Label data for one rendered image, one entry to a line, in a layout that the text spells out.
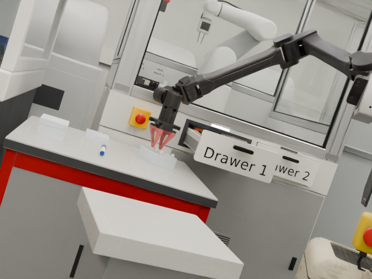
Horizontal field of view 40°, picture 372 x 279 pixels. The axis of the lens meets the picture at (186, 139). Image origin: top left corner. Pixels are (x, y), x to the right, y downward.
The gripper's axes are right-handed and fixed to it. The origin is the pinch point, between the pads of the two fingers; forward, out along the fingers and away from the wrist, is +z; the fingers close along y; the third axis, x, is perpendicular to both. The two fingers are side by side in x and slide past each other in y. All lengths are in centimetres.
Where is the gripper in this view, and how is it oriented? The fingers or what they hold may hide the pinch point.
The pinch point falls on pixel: (156, 146)
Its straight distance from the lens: 179.8
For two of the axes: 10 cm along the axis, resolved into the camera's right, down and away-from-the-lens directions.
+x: 5.3, 2.7, -8.0
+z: -3.4, 9.4, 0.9
